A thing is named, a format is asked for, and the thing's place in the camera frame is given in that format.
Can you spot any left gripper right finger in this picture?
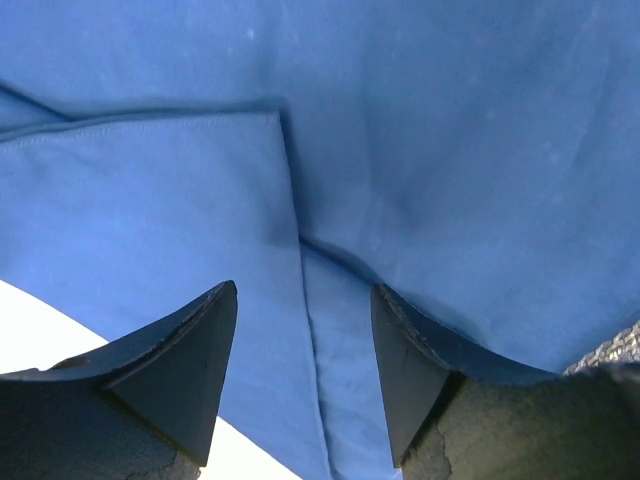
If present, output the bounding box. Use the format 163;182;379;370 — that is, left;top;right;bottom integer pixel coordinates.
371;285;639;479

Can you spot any blue surgical wrap cloth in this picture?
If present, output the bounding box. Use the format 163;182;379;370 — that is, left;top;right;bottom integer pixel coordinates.
1;1;639;479

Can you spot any metal mesh instrument tray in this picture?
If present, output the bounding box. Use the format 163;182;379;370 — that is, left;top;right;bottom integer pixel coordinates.
564;322;640;375

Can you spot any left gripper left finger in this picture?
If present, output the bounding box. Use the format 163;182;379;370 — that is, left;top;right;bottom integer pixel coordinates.
1;281;237;480

